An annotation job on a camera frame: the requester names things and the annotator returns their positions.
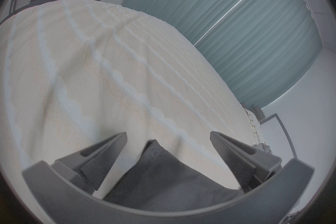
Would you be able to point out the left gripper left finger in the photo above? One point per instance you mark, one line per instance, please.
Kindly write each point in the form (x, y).
(94, 162)

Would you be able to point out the grey bedside table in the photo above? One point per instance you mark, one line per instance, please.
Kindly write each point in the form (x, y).
(256, 110)

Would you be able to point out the pile of clothes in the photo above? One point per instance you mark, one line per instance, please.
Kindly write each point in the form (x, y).
(264, 149)

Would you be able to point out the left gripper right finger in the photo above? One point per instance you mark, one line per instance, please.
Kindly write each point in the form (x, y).
(241, 162)

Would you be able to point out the bed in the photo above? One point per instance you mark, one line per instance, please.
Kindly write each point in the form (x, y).
(78, 73)

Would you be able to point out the black T-shirt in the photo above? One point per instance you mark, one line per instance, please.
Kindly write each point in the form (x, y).
(168, 183)

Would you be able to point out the white printed pillow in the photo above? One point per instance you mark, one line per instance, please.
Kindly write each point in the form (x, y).
(256, 125)

